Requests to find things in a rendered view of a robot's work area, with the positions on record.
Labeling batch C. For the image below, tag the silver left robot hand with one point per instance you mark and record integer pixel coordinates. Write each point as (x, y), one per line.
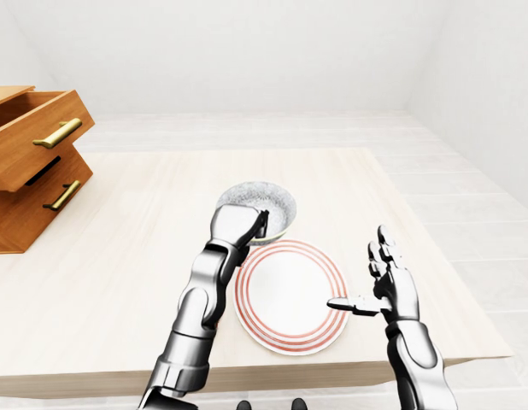
(234, 224)

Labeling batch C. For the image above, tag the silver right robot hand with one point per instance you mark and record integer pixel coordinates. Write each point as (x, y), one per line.
(394, 273)

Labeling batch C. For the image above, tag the grey patterned bowl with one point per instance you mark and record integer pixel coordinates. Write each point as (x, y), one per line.
(270, 203)

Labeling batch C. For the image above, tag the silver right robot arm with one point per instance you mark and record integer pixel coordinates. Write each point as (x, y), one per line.
(418, 363)

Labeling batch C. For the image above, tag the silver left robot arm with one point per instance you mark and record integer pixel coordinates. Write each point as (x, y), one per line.
(195, 324)

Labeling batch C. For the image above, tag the white plate with red rings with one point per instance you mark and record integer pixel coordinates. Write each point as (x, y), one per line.
(289, 294)

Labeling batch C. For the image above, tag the small dark rounded shape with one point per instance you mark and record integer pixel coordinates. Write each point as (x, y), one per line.
(244, 405)
(298, 404)

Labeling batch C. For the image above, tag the closed wooden drawer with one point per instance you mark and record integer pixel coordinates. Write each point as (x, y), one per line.
(37, 205)

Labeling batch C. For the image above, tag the open wooden drawer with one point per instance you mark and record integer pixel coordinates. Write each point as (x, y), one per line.
(29, 128)

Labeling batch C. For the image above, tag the wooden cabinet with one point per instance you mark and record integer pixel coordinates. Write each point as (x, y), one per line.
(7, 213)

